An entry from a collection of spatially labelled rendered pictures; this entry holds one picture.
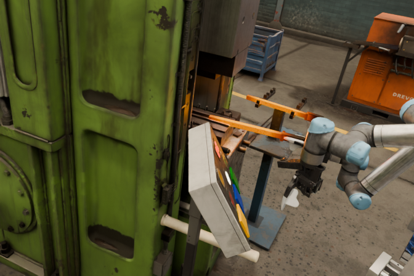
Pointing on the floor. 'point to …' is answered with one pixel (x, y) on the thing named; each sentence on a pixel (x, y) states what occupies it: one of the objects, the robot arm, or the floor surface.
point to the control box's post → (193, 233)
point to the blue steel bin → (263, 50)
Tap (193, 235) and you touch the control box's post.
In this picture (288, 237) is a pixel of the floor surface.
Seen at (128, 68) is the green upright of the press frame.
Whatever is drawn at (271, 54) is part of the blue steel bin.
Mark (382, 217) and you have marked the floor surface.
